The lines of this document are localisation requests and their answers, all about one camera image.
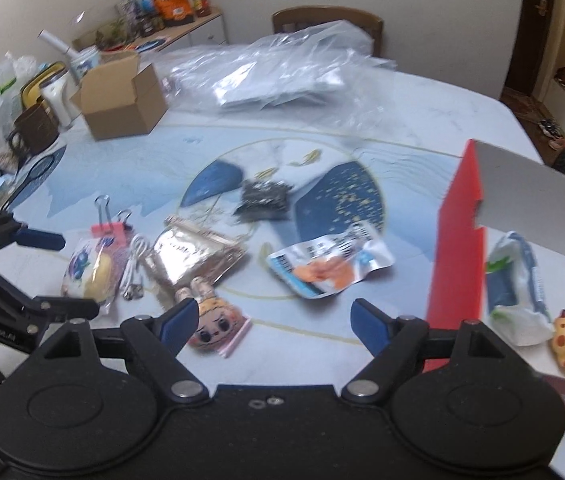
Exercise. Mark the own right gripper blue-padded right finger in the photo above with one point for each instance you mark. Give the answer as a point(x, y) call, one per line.
point(395, 345)

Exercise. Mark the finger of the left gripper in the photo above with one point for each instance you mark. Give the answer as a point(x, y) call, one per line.
point(26, 237)
point(62, 309)

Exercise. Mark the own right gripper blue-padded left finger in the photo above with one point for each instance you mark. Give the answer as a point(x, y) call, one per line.
point(152, 348)

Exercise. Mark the white blue tissue pack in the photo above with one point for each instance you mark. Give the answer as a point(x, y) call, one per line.
point(515, 293)

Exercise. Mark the wrapped bread snack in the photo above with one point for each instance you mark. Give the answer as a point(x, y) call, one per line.
point(95, 270)

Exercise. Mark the pink binder clip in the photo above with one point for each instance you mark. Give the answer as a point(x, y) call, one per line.
point(115, 230)

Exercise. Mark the gold foil packet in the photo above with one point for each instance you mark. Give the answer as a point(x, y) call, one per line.
point(184, 251)

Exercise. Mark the brown mug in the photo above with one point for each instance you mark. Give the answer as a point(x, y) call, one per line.
point(34, 131)

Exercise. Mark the white blue snack packet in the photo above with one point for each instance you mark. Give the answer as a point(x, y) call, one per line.
point(329, 264)

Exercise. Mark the white electric kettle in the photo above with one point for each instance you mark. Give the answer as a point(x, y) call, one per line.
point(57, 91)

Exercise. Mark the red white cardboard box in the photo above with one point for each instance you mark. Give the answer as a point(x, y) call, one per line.
point(494, 192)

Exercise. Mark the white green plastic bag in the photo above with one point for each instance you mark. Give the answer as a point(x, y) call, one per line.
point(14, 74)

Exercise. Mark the small brown cardboard box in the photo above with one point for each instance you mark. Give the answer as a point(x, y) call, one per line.
point(120, 97)

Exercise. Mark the bag of black beads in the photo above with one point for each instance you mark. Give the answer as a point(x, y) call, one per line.
point(263, 200)

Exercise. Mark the printed glass jar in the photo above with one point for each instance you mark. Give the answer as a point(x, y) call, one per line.
point(86, 60)

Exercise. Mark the glass terrarium bowl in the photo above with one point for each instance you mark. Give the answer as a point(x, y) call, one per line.
point(106, 28)

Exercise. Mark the white side cabinet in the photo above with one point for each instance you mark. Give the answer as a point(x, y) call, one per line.
point(207, 31)

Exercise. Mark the large clear plastic bag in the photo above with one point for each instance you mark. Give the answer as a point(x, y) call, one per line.
point(325, 74)

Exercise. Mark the red lidded jar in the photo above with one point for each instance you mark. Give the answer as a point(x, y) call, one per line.
point(202, 7)

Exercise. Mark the doll face keychain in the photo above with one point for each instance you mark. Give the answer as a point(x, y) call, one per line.
point(221, 326)

